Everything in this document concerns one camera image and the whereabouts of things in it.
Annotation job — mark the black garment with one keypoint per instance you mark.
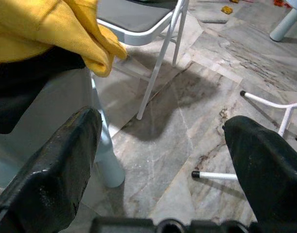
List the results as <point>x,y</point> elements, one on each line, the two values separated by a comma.
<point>17,85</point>

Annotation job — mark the white metal folding chair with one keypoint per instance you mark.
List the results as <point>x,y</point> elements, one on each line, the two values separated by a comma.
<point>138,17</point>

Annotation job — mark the light grey folding table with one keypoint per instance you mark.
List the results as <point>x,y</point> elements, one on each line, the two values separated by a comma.
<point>218,175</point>

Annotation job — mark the yellow garment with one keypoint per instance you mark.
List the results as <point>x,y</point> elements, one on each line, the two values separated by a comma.
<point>41,24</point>

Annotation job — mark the small yellow toy block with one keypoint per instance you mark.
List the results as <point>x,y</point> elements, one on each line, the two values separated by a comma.
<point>227,10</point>

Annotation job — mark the pale plastic stool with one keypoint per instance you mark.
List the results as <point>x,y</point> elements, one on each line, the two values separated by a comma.
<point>109,170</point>
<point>284,24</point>

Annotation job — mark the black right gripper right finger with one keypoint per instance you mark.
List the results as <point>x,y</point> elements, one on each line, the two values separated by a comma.
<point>272,182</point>

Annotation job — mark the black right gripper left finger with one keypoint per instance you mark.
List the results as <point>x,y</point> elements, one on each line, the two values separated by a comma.
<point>53,182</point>

